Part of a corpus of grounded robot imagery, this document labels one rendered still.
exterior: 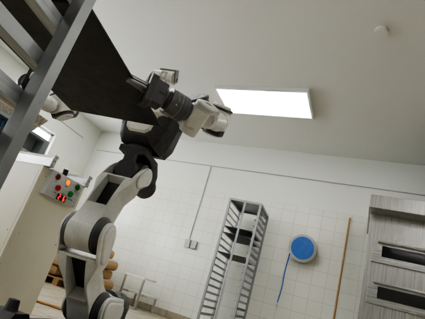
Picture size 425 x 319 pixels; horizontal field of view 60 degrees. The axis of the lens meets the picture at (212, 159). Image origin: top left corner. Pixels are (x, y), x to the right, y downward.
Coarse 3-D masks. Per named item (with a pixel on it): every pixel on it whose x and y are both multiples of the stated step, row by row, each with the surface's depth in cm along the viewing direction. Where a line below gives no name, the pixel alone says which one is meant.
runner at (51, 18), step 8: (24, 0) 69; (32, 0) 68; (40, 0) 69; (48, 0) 71; (32, 8) 71; (40, 8) 70; (48, 8) 71; (56, 8) 73; (40, 16) 72; (48, 16) 72; (56, 16) 74; (48, 24) 74; (56, 24) 74
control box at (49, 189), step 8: (48, 176) 195; (64, 176) 202; (48, 184) 193; (56, 184) 198; (64, 184) 203; (72, 184) 208; (80, 184) 214; (40, 192) 192; (48, 192) 194; (56, 192) 198; (64, 192) 203; (56, 200) 201; (72, 200) 209
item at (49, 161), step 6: (18, 156) 204; (24, 156) 203; (30, 156) 201; (36, 156) 199; (42, 156) 198; (48, 156) 196; (54, 156) 194; (30, 162) 199; (36, 162) 197; (42, 162) 196; (48, 162) 194; (54, 162) 195
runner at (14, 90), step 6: (0, 72) 64; (0, 78) 64; (6, 78) 65; (0, 84) 64; (6, 84) 65; (12, 84) 67; (0, 90) 64; (6, 90) 66; (12, 90) 67; (18, 90) 68; (0, 96) 67; (6, 96) 67; (12, 96) 67; (18, 96) 69; (6, 102) 69; (12, 102) 68
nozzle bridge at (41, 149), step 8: (0, 112) 240; (0, 120) 250; (0, 128) 250; (32, 136) 269; (40, 136) 270; (24, 144) 268; (32, 144) 274; (40, 144) 273; (48, 144) 277; (32, 152) 273; (40, 152) 272
